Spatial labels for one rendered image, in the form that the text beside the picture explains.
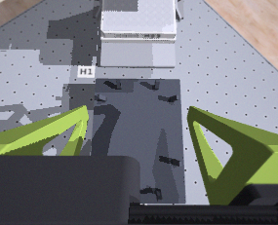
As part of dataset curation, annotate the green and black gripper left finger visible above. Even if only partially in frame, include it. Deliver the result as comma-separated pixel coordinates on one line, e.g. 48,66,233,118
0,105,89,156

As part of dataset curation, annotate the white rectangular plate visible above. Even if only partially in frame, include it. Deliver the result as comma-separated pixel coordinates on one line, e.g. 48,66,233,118
100,0,177,44

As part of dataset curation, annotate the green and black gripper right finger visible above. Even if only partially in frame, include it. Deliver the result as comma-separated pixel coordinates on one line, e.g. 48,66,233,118
187,106,278,205

